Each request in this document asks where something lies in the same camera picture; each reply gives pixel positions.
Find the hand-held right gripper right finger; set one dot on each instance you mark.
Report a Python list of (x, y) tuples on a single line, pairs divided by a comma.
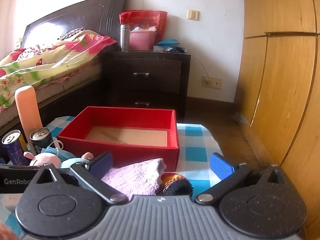
[(221, 166)]

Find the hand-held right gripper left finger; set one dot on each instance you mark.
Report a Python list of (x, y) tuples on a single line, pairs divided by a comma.
[(101, 165)]

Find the purple towel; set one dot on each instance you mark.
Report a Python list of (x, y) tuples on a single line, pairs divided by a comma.
[(135, 177)]

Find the pink pig plush toy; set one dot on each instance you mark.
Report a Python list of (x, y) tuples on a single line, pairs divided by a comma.
[(42, 158)]

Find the red cardboard box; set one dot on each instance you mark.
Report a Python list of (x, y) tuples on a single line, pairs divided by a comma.
[(140, 152)]

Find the rainbow knitted toy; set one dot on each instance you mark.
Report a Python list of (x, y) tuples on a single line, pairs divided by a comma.
[(175, 185)]

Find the white foam pad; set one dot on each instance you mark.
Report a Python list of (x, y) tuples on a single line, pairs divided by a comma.
[(8, 202)]

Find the blue drink can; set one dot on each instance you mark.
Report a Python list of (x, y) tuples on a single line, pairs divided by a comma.
[(15, 150)]

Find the blue checkered tablecloth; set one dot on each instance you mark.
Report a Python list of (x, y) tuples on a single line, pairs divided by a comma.
[(195, 152)]

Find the blue face mask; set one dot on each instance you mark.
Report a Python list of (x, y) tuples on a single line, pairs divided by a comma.
[(63, 153)]

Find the yellow container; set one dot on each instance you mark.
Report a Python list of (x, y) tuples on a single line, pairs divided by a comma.
[(23, 140)]

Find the green drink can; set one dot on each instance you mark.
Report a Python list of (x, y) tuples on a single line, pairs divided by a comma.
[(41, 141)]

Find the white paper scrap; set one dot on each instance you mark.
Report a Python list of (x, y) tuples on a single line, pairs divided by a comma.
[(240, 118)]

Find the orange ribbed cylinder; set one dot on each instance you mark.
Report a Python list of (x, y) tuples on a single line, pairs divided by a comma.
[(27, 110)]

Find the light wooden wardrobe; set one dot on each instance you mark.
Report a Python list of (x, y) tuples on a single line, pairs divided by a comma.
[(282, 80)]

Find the dark wooden nightstand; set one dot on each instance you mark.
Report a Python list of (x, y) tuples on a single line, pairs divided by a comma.
[(155, 67)]

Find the floral blanket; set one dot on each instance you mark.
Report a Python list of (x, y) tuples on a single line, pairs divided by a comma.
[(50, 62)]

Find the dark small clutter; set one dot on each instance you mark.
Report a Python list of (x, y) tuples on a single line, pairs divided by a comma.
[(178, 49)]

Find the steel thermos flask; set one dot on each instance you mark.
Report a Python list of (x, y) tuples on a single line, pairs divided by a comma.
[(124, 37)]

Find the pink plastic basket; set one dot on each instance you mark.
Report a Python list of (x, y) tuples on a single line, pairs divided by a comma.
[(142, 41)]

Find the pile of blue masks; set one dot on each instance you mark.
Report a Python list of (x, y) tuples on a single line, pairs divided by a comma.
[(167, 42)]

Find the white tissue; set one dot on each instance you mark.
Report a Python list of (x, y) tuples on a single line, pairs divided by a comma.
[(143, 29)]

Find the dark wooden headboard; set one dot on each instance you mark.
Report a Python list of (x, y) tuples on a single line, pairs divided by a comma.
[(75, 12)]

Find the red plastic bag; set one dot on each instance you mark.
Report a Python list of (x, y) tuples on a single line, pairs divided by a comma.
[(150, 17)]

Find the dark wooden bed frame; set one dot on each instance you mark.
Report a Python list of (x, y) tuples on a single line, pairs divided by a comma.
[(75, 100)]

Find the beige wall outlet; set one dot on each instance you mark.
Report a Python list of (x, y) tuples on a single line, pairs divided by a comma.
[(212, 82)]

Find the beige light switch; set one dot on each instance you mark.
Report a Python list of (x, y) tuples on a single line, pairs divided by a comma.
[(193, 14)]

